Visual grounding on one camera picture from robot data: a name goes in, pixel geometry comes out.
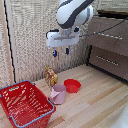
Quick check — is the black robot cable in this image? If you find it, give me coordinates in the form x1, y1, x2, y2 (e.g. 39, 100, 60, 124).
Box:
79, 18, 128, 38

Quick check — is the long silver drawer handle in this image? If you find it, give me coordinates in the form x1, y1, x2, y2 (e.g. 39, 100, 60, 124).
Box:
93, 30, 124, 41

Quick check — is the black vertical frame strip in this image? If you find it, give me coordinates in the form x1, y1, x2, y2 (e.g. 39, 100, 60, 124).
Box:
3, 0, 16, 85

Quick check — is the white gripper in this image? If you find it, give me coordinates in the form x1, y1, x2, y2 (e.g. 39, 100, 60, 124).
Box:
45, 27, 81, 58

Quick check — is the dark brown drawer cabinet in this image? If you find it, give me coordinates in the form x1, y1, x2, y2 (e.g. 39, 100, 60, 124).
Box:
85, 9, 128, 83

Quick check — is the brown yellow snack bag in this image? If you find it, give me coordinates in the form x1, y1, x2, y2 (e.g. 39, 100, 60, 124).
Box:
43, 65, 59, 88

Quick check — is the short silver drawer handle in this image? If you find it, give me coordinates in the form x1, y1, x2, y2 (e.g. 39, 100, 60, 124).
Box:
95, 54, 121, 67

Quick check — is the red bowl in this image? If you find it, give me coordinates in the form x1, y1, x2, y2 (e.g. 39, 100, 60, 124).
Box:
63, 78, 82, 94

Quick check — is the pink mug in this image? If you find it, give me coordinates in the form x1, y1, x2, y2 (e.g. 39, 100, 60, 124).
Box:
49, 83, 68, 106

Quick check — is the red plastic shopping basket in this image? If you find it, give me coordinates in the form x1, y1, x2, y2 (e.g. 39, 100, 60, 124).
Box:
0, 79, 57, 128

